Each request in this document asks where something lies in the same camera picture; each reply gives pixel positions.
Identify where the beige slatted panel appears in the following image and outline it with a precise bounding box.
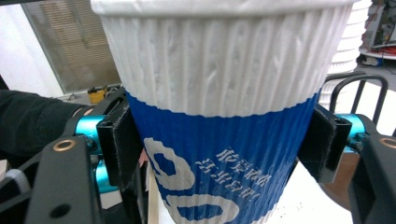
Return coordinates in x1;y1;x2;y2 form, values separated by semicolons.
21;0;123;95

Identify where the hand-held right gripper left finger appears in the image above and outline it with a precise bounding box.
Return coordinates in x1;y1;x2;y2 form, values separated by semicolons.
96;105;146;192

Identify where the white table mat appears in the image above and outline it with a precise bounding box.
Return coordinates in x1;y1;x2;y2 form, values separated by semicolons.
265;81;396;224

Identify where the blue and white single cup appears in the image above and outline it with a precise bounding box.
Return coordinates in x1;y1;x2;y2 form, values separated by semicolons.
90;0;360;224

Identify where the stack of white paper cups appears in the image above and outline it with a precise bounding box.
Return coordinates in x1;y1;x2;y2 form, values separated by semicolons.
318;0;374;112

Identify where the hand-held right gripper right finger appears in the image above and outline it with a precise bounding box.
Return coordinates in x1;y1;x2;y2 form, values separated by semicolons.
296;104;353;184

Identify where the yellow tool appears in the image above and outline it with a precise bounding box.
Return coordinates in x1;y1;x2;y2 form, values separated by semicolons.
87;85;109;105

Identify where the round white table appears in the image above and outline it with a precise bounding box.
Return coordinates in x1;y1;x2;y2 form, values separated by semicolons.
358;46;396;62

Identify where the brown cup holder with wire loops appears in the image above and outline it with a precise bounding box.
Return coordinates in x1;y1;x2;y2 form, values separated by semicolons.
323;71;389;129

